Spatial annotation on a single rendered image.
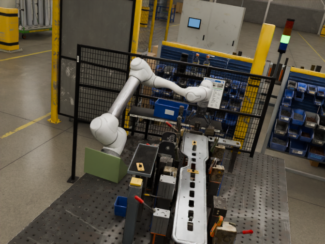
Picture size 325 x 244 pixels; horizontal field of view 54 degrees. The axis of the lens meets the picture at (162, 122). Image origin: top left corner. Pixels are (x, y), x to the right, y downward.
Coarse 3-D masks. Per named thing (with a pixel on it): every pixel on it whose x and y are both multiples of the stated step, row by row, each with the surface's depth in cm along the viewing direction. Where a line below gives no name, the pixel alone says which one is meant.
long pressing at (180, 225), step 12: (204, 144) 270; (192, 156) 247; (204, 156) 250; (180, 168) 227; (204, 168) 233; (180, 180) 213; (204, 180) 218; (180, 192) 201; (204, 192) 205; (180, 204) 189; (204, 204) 193; (180, 216) 179; (204, 216) 182; (180, 228) 170; (204, 228) 173; (180, 240) 162; (192, 240) 163; (204, 240) 165
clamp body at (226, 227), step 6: (222, 222) 170; (228, 222) 171; (216, 228) 167; (222, 228) 166; (228, 228) 167; (234, 228) 168; (216, 234) 167; (222, 234) 167; (228, 234) 166; (234, 234) 166; (216, 240) 169; (222, 240) 169; (228, 240) 168; (234, 240) 168
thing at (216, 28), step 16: (192, 0) 834; (192, 16) 847; (208, 16) 835; (224, 16) 823; (240, 16) 811; (192, 32) 861; (208, 32) 848; (224, 32) 835; (208, 48) 862; (224, 48) 849
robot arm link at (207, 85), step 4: (204, 80) 247; (208, 80) 248; (200, 84) 249; (204, 84) 245; (208, 84) 245; (212, 84) 248; (204, 88) 243; (208, 88) 245; (212, 88) 248; (208, 92) 245; (208, 96) 247; (204, 100) 250; (208, 100) 252
